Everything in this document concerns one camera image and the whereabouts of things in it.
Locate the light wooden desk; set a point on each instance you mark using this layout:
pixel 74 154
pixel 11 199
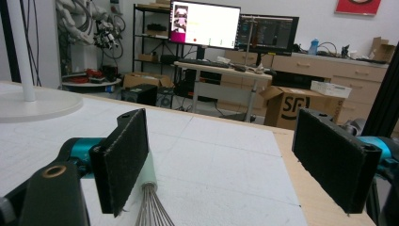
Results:
pixel 219 73

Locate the wooden drawer cabinet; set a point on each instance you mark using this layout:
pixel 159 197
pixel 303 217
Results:
pixel 357 73

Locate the dark computer monitor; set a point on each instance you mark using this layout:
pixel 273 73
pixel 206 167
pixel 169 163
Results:
pixel 273 34

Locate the printed cardboard box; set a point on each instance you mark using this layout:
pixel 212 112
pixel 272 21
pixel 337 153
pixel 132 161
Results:
pixel 291 108

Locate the small open cardboard box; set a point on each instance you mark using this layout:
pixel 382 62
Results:
pixel 382 50

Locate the flat white box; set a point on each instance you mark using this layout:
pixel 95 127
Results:
pixel 331 88

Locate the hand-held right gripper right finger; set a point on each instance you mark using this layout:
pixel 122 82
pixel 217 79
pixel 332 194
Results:
pixel 332 157

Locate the white foam board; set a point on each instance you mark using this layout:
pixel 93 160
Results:
pixel 216 163

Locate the black computer case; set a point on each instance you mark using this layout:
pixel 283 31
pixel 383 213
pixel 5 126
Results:
pixel 141 94

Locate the blue bottle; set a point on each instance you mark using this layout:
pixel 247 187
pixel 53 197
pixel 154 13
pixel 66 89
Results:
pixel 313 47

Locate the black metal shelf rack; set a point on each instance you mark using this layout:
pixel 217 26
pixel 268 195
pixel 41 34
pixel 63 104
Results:
pixel 150 47

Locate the black metal frame post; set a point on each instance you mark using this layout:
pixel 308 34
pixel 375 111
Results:
pixel 384 100

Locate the black keyboard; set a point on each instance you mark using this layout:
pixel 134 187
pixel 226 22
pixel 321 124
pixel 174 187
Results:
pixel 204 63

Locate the red wall picture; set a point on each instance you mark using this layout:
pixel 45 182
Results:
pixel 357 6

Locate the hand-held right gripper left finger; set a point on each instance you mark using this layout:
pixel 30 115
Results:
pixel 120 160

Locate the round white platform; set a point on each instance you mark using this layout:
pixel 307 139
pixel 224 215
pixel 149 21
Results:
pixel 91 83

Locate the black vertical pole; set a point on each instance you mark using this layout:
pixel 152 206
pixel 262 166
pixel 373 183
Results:
pixel 9 40

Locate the bright computer monitor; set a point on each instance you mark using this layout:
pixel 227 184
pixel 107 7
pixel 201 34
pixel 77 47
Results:
pixel 207 25

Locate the open brown cardboard box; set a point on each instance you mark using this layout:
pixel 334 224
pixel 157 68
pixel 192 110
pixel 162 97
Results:
pixel 144 80

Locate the white lamp stand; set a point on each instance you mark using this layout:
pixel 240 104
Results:
pixel 34 103

